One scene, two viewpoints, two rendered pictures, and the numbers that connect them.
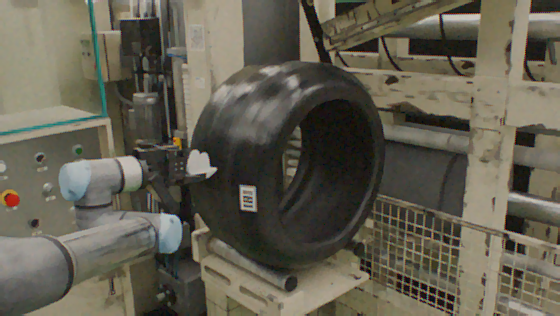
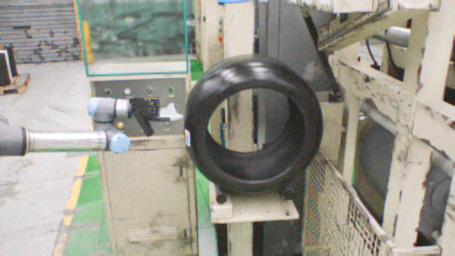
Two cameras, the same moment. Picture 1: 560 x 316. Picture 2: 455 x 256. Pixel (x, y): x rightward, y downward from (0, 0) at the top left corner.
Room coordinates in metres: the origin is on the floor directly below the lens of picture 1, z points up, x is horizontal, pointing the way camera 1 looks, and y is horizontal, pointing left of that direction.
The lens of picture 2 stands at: (0.10, -0.91, 1.71)
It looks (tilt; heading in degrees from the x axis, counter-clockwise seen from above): 20 degrees down; 35
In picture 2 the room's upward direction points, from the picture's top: 1 degrees counter-clockwise
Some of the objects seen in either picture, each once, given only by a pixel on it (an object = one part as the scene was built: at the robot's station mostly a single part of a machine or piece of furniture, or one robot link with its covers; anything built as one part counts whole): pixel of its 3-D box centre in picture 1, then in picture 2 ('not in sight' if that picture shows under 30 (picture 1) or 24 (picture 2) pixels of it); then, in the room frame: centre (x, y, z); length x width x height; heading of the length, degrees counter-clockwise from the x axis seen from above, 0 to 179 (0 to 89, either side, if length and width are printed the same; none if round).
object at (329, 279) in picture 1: (284, 276); (250, 196); (1.42, -0.10, 0.80); 0.37 x 0.36 x 0.02; 129
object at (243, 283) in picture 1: (248, 281); (219, 191); (1.33, 0.01, 0.83); 0.36 x 0.09 x 0.06; 39
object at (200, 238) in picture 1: (245, 229); not in sight; (1.55, 0.02, 0.90); 0.40 x 0.03 x 0.10; 129
